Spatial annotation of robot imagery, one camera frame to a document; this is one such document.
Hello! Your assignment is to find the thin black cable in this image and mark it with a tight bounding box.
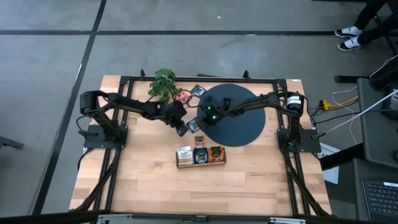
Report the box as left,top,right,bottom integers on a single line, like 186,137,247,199
313,108,398,124

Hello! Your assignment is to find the person's leg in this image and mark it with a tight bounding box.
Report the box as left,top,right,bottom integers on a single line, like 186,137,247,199
357,17,398,46
354,0,388,30

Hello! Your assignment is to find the wooden three-compartment tray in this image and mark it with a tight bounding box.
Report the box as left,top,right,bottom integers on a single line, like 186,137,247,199
175,145,227,169

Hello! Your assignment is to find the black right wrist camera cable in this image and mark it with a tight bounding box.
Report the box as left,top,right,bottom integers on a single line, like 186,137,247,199
175,89,201,109

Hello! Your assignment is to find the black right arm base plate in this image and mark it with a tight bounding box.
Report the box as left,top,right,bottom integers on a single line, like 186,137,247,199
277,127,322,154

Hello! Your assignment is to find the silver metal bracket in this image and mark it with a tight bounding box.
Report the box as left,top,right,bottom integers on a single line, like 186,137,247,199
269,217,307,224
96,213,133,224

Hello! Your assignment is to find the black stand foot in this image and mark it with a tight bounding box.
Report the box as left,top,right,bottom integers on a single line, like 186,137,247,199
0,136,25,151

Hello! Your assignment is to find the person's shoe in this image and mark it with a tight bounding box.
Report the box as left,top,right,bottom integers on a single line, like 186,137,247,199
335,26,364,39
336,36,362,52

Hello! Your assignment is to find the black aluminium table frame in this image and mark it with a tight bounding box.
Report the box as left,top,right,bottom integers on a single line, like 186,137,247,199
70,68,332,217

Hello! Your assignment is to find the black bag with white trim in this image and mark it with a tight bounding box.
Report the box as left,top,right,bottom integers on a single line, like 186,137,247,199
369,54,398,93

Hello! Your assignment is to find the small green potted plant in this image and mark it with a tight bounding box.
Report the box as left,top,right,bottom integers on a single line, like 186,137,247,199
147,68,178,105

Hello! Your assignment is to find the grey side desk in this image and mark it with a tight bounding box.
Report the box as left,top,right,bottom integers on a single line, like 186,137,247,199
356,77,398,169

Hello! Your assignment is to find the white orange Tazo tea packet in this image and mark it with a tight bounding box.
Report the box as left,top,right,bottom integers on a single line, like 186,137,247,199
176,146,194,166

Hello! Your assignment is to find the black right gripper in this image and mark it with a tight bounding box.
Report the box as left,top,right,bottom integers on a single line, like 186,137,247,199
195,95,233,131

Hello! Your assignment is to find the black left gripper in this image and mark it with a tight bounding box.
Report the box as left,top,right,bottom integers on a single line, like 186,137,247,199
161,101,190,137

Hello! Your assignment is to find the black desk foot bar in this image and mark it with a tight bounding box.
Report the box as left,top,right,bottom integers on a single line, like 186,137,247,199
319,142,365,171
335,75,371,84

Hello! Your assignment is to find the dark blue round mat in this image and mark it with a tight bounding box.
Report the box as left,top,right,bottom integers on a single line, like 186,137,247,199
197,83,267,147

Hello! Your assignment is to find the dark laptop keyboard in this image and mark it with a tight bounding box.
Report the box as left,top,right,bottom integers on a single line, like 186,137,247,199
362,179,398,220

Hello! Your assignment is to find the grey desk with laptop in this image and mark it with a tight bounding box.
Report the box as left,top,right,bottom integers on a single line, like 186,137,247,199
323,157,398,224

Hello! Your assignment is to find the thick white cable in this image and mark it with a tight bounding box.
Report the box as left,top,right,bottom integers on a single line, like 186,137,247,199
323,89,398,135

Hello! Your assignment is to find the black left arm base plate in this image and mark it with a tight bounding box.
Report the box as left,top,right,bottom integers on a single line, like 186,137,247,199
83,124,128,149

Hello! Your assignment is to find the black desktop device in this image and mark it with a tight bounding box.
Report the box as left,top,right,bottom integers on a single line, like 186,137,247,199
381,82,398,122

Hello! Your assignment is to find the white sheet on floor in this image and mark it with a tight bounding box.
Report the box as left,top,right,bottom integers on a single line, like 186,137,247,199
318,142,340,185

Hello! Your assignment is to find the yellow extension cable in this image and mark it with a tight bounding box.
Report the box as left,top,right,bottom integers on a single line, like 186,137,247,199
319,96,359,111

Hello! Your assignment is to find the black front crossbar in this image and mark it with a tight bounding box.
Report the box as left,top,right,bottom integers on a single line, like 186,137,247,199
0,210,371,224

